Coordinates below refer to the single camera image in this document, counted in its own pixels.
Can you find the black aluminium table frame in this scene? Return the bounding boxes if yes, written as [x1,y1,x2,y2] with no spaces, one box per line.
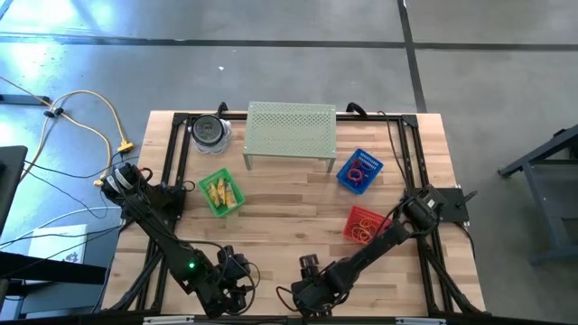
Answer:
[104,111,488,317]

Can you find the clear round lidded container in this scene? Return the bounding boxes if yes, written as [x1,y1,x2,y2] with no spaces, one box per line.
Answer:
[192,117,234,157]

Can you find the green plastic basket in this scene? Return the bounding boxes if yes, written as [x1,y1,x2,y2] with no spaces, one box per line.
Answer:
[197,167,247,218]

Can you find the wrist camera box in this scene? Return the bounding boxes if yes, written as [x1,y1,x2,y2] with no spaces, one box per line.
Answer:
[218,245,238,265]
[298,254,321,274]

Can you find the white printed box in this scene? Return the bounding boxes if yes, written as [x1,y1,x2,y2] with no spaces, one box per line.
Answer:
[28,223,89,265]

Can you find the red plastic basket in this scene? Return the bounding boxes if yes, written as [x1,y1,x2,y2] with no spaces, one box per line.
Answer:
[341,205,393,246]

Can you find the dark grey cart frame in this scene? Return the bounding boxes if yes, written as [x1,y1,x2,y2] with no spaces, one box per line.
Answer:
[496,123,578,266]

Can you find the white round bin black rim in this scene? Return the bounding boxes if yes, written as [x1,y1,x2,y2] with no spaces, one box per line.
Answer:
[191,114,226,148]

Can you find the black floor bar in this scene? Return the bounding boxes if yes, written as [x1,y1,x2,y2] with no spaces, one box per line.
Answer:
[0,93,53,107]

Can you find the yellow extension cable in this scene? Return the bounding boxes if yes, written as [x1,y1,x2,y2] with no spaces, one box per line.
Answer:
[20,88,135,181]
[0,75,114,190]

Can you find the silver table edge bracket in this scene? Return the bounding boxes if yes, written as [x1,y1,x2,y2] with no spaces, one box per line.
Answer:
[143,315,195,325]
[395,317,448,325]

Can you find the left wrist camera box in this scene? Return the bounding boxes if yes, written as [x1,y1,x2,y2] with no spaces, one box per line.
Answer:
[218,245,238,265]

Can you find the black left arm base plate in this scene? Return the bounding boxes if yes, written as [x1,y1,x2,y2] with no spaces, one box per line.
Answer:
[119,183,186,222]

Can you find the black desk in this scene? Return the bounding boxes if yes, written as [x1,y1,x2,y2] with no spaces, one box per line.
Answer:
[0,144,29,237]

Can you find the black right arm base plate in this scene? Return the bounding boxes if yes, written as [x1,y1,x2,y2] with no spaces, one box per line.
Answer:
[433,186,479,225]

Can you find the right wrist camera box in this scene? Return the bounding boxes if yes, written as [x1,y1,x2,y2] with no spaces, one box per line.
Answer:
[298,254,321,274]

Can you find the black beam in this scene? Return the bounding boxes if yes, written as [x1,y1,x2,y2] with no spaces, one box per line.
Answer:
[0,251,108,286]

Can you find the blue plastic basket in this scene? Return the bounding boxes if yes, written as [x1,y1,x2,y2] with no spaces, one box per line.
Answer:
[335,147,385,196]

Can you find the green perforated metal shelf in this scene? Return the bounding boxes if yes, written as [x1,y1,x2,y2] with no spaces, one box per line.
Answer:
[242,100,338,173]

